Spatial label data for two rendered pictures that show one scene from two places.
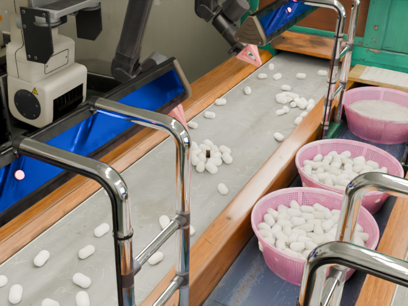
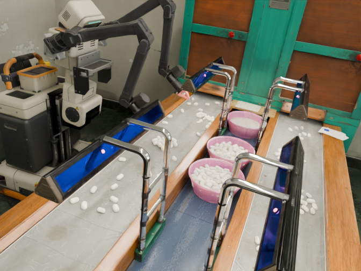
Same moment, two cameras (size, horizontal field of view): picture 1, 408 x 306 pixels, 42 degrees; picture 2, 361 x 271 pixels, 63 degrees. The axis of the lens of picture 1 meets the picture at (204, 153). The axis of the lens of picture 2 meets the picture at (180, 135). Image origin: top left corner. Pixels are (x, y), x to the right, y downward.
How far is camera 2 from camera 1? 27 cm
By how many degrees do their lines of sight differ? 7
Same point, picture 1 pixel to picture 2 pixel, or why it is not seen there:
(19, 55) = (70, 90)
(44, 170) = (111, 149)
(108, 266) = (124, 193)
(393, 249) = not seen: hidden behind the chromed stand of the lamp
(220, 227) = (174, 176)
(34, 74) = (77, 99)
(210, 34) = (159, 78)
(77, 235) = (108, 179)
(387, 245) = not seen: hidden behind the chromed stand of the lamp
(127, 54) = (128, 93)
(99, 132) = (130, 133)
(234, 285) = (180, 201)
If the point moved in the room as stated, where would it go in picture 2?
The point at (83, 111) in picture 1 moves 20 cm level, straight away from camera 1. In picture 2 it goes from (124, 124) to (116, 101)
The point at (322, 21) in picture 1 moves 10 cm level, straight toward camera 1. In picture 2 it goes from (217, 78) to (217, 81)
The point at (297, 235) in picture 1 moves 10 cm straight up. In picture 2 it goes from (209, 179) to (212, 162)
